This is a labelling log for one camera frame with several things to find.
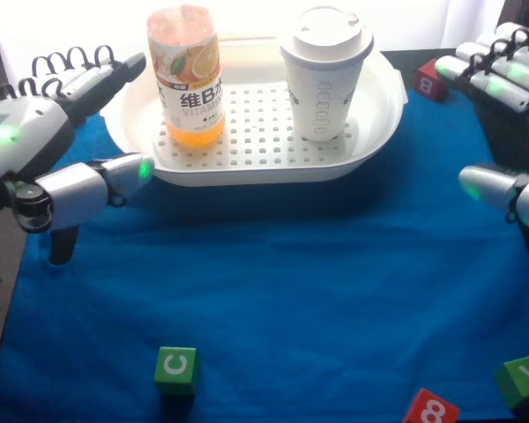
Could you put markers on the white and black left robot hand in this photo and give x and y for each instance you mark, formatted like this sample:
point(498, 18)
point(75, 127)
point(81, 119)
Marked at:
point(22, 132)

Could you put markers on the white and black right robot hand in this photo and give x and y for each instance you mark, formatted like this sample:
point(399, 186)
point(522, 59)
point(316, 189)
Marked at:
point(511, 70)

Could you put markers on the orange juice bottle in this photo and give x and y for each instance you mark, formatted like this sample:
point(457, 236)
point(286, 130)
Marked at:
point(189, 88)

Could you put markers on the white paper coffee cup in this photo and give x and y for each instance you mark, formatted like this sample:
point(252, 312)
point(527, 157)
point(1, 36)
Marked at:
point(322, 88)

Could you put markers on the white perforated tray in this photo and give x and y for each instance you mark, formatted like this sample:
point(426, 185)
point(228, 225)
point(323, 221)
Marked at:
point(255, 145)

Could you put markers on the red letter B block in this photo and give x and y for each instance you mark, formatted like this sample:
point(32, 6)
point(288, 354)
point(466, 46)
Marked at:
point(429, 81)

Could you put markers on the green letter C block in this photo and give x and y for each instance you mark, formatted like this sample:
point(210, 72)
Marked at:
point(176, 370)

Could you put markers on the blue table cloth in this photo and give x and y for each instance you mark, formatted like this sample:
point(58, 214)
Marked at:
point(291, 286)

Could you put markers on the green letter Y block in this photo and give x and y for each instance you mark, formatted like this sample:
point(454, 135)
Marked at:
point(524, 381)

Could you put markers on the red number 8 block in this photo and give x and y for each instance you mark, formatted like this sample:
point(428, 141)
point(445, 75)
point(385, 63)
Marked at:
point(429, 410)

